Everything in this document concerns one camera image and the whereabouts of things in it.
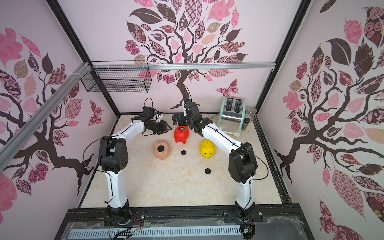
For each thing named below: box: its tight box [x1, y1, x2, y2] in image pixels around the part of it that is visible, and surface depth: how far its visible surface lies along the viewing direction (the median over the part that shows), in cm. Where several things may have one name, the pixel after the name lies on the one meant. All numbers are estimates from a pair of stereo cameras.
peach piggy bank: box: [153, 140, 170, 160], surface depth 92 cm
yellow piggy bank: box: [200, 139, 215, 159], surface depth 92 cm
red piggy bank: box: [173, 125, 190, 144], surface depth 100 cm
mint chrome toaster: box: [218, 96, 246, 137], surface depth 100 cm
